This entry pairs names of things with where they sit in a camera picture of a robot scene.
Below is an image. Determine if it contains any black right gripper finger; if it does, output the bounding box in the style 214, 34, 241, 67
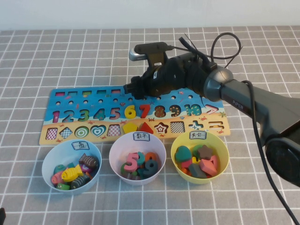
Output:
123, 76, 143, 94
131, 89, 147, 100

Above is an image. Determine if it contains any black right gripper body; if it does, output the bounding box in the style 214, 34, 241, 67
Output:
140, 56, 188, 97

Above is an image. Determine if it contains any yellow wooden pentagon piece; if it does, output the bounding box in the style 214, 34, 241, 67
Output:
122, 122, 139, 135

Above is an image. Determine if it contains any red wooden triangle piece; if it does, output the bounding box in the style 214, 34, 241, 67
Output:
138, 121, 155, 135

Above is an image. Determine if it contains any colourful wooden number puzzle board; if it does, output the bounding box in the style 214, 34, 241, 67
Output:
38, 87, 232, 146

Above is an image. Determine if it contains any pale pink plastic bowl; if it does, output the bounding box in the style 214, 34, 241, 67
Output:
108, 131, 167, 187

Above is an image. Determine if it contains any teal wooden number piece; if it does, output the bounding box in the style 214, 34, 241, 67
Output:
136, 151, 146, 166

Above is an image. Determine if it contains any pink wooden fish piece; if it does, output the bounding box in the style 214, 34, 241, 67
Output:
51, 173, 65, 186

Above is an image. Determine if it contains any teal wooden heart piece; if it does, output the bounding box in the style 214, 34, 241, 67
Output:
174, 145, 193, 163

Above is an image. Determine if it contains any green wooden circle piece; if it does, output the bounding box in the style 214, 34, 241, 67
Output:
192, 144, 203, 158

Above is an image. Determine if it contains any yellow wooden fish piece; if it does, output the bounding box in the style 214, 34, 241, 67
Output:
61, 164, 83, 182

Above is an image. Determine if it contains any brown wooden number piece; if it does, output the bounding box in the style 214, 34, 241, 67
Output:
121, 172, 142, 181

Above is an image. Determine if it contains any dark brown wooden fish piece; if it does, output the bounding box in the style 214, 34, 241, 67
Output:
78, 153, 99, 168

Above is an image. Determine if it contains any brown wooden star piece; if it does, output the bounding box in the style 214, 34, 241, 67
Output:
197, 144, 213, 160

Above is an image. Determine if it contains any dark grey wooden fish piece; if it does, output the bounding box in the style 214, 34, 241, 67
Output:
70, 173, 91, 189

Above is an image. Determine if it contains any light blue plastic bowl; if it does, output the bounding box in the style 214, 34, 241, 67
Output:
41, 140, 103, 196

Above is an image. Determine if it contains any yellow plastic bowl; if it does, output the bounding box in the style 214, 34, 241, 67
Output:
170, 131, 230, 185

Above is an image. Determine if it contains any grey wooden trapezoid piece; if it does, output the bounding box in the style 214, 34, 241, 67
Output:
188, 163, 208, 179

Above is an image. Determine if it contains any red wooden shape piece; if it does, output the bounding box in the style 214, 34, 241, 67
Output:
209, 155, 220, 174

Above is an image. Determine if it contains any salmon pink wooden shape piece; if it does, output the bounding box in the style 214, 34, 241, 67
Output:
199, 158, 218, 177

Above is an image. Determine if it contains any red wooden number seven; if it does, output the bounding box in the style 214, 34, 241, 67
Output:
139, 103, 151, 119

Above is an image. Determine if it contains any yellow wooden number six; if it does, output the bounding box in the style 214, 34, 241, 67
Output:
124, 104, 137, 120

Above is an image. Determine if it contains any orange wooden number zero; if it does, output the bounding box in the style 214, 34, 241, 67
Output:
145, 152, 158, 165

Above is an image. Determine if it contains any pink wooden number five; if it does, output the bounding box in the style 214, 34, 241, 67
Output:
123, 152, 139, 172

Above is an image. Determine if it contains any thin black zip tie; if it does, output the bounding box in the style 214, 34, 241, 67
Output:
225, 45, 244, 69

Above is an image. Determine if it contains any dark grey wooden number nine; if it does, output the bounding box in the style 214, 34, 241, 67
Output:
142, 159, 158, 179

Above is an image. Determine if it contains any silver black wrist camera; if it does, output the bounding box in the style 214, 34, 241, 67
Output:
128, 42, 174, 68

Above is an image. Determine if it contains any wide black cable strap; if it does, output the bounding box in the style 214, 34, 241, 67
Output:
179, 36, 205, 60

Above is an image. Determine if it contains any black camera cable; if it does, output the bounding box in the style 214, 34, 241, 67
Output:
167, 32, 300, 225

